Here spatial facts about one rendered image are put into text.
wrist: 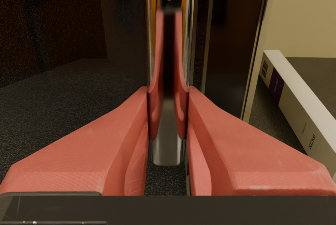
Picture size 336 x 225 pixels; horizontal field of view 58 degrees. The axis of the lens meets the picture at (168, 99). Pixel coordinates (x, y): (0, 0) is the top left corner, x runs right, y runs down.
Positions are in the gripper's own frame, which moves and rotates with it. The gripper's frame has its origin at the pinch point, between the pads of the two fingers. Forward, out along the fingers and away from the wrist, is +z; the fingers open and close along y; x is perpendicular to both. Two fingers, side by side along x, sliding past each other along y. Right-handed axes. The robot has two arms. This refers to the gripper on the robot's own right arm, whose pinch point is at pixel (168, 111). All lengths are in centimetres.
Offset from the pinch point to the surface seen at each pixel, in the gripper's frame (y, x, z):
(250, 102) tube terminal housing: -5.1, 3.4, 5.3
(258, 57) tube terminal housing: -5.0, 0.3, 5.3
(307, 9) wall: -27, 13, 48
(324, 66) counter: -30, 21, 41
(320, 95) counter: -25.2, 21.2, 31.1
